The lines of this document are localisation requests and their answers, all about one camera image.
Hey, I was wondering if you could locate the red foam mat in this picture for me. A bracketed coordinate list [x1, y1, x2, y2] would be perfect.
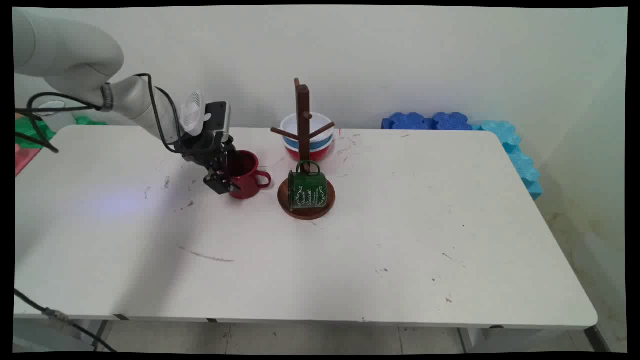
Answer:
[15, 144, 42, 177]

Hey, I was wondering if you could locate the dark blue foam mat piece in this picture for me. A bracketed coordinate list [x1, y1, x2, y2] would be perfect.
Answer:
[432, 112, 474, 131]
[381, 112, 434, 131]

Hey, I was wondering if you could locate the dark wooden mug tree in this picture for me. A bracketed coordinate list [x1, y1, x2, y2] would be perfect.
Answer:
[270, 77, 337, 221]

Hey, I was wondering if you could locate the blue bowl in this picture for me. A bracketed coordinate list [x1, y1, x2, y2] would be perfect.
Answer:
[283, 134, 335, 152]

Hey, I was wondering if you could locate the white table leg frame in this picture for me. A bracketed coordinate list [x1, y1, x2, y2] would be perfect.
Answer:
[457, 327, 551, 354]

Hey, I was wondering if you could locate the green foam mat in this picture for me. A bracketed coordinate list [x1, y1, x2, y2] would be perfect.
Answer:
[15, 115, 108, 150]

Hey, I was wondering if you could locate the green enamel mug white print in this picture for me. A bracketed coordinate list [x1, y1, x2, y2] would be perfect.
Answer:
[287, 160, 330, 211]

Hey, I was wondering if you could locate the silver black wrist camera box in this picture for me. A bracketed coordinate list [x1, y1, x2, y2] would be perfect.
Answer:
[205, 101, 232, 144]

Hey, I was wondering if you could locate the red bowl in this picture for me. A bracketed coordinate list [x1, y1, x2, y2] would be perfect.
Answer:
[285, 143, 333, 164]

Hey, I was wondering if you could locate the grey table leg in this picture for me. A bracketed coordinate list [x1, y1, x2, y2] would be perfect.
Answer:
[89, 320, 110, 352]

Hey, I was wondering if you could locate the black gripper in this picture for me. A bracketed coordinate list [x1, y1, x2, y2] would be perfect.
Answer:
[175, 130, 242, 196]

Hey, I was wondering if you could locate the black cable with connector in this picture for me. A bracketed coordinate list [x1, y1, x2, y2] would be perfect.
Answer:
[14, 288, 119, 353]

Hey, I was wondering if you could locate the dark metal table leg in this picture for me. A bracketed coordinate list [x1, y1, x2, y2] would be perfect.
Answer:
[584, 325, 613, 354]

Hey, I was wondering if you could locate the translucent white container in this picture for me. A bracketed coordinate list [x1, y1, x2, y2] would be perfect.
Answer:
[37, 100, 77, 133]

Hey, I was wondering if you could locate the white bowl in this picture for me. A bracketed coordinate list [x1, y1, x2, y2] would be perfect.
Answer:
[280, 112, 335, 144]

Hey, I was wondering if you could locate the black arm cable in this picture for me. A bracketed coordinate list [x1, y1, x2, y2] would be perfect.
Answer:
[15, 73, 184, 154]

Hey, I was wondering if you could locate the red mug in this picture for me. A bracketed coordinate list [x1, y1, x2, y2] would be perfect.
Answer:
[227, 150, 273, 201]

